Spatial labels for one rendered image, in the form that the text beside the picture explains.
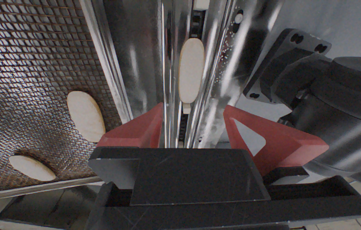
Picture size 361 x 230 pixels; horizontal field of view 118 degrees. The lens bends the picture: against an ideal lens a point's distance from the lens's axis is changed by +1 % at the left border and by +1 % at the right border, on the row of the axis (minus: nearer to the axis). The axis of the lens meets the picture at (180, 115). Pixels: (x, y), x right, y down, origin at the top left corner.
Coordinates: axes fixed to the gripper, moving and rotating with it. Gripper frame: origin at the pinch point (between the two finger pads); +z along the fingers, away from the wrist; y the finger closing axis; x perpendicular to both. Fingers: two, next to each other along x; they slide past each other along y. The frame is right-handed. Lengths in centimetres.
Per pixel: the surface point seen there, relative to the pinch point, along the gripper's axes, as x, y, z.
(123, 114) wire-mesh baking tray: 4.2, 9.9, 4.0
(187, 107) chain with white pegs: 4.1, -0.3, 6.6
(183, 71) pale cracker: -1.8, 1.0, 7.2
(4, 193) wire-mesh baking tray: 24.0, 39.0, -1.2
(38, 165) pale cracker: 14.3, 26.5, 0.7
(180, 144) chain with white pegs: 18.1, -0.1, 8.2
